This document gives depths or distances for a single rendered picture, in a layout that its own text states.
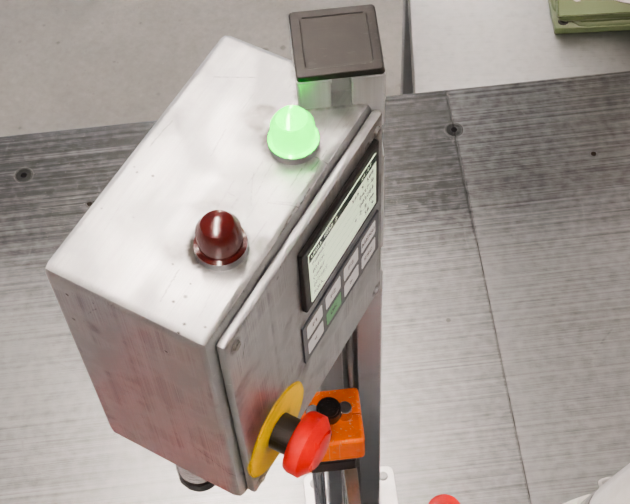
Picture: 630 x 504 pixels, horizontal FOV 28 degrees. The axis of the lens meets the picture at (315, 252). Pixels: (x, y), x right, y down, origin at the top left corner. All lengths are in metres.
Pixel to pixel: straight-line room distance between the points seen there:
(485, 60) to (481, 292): 0.32
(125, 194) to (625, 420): 0.77
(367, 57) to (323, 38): 0.03
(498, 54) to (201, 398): 0.97
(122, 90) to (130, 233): 2.01
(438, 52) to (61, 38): 1.35
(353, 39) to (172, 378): 0.19
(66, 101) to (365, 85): 2.01
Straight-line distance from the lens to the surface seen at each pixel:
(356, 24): 0.65
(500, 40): 1.55
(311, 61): 0.63
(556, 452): 1.26
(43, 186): 1.46
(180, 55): 2.66
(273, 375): 0.67
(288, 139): 0.61
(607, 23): 1.57
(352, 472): 0.91
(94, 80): 2.65
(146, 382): 0.66
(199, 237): 0.58
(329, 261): 0.66
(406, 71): 2.28
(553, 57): 1.54
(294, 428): 0.71
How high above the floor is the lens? 1.98
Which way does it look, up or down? 58 degrees down
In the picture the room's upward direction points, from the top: 4 degrees counter-clockwise
